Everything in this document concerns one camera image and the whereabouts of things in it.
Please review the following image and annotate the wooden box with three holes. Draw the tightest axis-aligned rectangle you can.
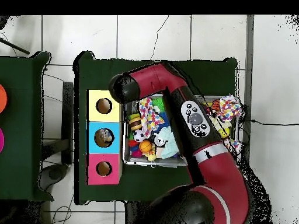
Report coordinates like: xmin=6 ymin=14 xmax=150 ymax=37
xmin=87 ymin=89 xmax=124 ymax=186

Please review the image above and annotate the colourful polka-dot cloth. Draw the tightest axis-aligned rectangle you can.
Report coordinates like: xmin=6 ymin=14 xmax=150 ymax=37
xmin=139 ymin=96 xmax=166 ymax=138

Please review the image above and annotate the dark green tablecloth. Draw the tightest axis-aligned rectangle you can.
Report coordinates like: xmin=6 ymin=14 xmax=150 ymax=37
xmin=74 ymin=50 xmax=239 ymax=206

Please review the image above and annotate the orange plate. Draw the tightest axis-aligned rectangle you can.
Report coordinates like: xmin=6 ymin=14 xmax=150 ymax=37
xmin=0 ymin=83 xmax=8 ymax=114

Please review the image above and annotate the mint green knit cloth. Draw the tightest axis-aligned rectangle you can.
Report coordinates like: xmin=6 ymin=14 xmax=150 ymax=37
xmin=156 ymin=127 xmax=180 ymax=159

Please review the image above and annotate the wooden burger toy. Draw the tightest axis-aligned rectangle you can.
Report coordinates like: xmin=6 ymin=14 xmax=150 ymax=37
xmin=128 ymin=114 xmax=143 ymax=132

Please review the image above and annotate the small orange basketball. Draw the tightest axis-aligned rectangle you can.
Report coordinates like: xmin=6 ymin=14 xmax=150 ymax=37
xmin=139 ymin=139 xmax=154 ymax=154

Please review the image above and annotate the small soccer ball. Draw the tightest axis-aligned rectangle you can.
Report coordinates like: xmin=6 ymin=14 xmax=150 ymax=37
xmin=133 ymin=129 xmax=147 ymax=144

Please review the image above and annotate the thin black floor cable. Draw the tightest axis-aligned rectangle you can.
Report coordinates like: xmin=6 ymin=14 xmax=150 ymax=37
xmin=150 ymin=15 xmax=170 ymax=61

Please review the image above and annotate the shallow clear mesh bin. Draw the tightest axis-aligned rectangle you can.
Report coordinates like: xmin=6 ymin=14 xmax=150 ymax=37
xmin=122 ymin=93 xmax=244 ymax=168

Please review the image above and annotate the black tripod leg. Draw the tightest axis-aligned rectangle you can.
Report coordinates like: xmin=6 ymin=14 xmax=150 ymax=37
xmin=0 ymin=37 xmax=30 ymax=56

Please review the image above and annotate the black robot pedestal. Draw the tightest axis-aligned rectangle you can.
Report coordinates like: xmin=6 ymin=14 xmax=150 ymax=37
xmin=125 ymin=200 xmax=155 ymax=224

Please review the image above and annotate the black floor stand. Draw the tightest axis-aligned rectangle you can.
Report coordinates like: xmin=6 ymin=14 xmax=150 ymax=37
xmin=39 ymin=81 xmax=75 ymax=191

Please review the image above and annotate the dark green side table cloth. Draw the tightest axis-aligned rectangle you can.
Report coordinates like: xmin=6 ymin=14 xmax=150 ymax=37
xmin=0 ymin=51 xmax=54 ymax=202

